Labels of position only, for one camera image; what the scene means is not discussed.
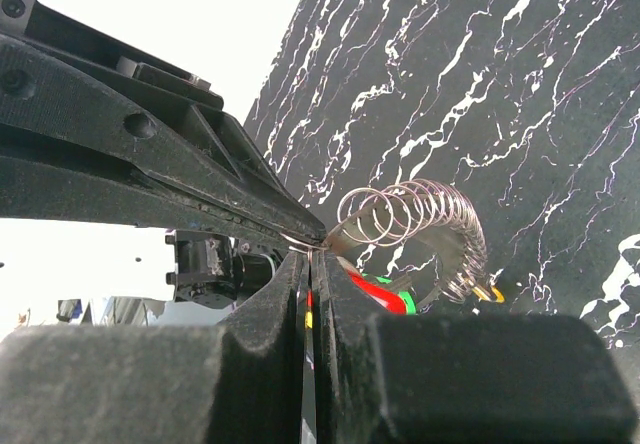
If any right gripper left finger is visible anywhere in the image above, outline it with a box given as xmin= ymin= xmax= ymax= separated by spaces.
xmin=1 ymin=254 xmax=306 ymax=443

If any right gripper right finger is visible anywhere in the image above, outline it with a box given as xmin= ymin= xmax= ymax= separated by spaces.
xmin=311 ymin=252 xmax=625 ymax=443

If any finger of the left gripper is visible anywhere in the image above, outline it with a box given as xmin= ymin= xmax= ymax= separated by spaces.
xmin=0 ymin=1 xmax=301 ymax=215
xmin=1 ymin=125 xmax=325 ymax=248

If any red key tag with key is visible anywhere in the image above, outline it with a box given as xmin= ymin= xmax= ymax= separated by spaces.
xmin=310 ymin=260 xmax=409 ymax=320

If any large keyring with yellow grip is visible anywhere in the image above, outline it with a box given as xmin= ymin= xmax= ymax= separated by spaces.
xmin=279 ymin=178 xmax=504 ymax=308

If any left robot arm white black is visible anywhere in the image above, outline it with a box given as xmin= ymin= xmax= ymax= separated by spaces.
xmin=1 ymin=0 xmax=326 ymax=306

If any green key tag on ring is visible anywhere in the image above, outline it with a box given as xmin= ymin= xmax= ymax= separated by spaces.
xmin=364 ymin=274 xmax=417 ymax=315

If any yellow key tag on ring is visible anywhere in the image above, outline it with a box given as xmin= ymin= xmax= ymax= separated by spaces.
xmin=472 ymin=285 xmax=505 ymax=303

